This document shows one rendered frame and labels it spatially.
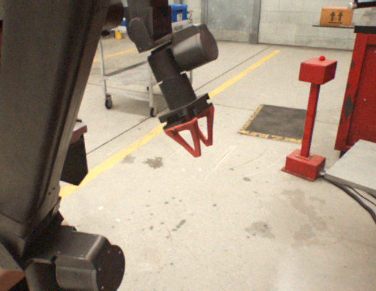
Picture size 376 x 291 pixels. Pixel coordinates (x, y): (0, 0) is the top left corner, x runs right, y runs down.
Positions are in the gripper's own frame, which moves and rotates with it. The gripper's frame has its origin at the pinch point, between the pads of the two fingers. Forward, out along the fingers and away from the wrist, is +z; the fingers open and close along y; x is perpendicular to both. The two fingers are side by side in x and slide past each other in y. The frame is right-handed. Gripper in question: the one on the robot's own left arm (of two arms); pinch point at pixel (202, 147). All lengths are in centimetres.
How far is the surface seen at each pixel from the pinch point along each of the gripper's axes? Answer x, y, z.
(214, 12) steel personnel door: 279, 685, -94
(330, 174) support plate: -21.1, -0.1, 10.3
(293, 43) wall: 149, 689, 29
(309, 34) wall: 116, 689, 26
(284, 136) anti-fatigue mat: 71, 239, 74
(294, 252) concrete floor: 37, 97, 93
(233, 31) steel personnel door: 255, 685, -43
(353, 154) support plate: -23.5, 9.2, 11.5
